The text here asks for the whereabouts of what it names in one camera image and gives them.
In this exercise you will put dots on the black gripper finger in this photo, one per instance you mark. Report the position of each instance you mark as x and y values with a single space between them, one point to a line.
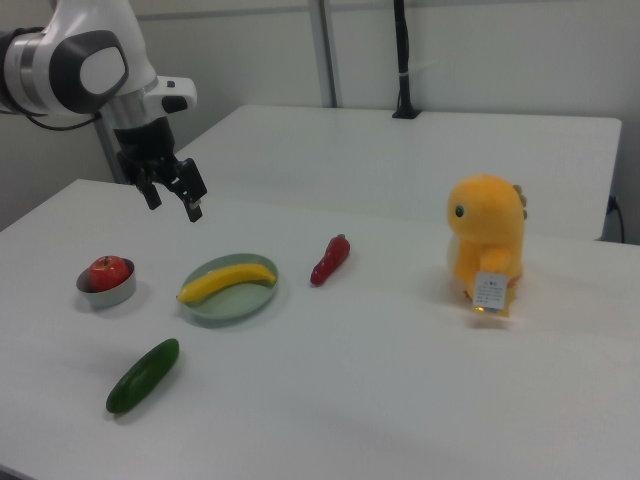
150 192
190 187

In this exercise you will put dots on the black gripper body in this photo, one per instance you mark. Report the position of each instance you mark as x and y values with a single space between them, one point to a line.
145 145

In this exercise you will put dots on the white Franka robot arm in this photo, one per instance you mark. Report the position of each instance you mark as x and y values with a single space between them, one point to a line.
100 70

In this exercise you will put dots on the small metal bowl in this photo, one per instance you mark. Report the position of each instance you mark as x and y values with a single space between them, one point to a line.
112 296

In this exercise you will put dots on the green cucumber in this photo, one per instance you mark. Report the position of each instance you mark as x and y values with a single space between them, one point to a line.
142 377

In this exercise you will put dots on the red apple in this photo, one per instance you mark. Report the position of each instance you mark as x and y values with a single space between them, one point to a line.
107 272

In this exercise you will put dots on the yellow banana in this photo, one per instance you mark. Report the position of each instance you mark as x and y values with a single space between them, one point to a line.
225 281

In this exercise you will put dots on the pale green plate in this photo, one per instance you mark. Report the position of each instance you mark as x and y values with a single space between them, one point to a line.
230 302

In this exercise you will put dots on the red chili pepper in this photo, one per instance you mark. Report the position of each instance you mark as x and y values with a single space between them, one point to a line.
330 262

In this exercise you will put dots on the black pole with clamp base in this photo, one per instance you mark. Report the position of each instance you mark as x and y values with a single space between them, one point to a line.
402 60

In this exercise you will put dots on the orange dinosaur plush toy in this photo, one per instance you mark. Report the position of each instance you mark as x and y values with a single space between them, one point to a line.
487 225

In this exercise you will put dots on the white paper plush tag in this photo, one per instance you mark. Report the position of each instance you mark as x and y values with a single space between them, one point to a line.
490 292

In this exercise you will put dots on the aluminium frame post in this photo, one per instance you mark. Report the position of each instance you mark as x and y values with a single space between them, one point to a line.
107 150

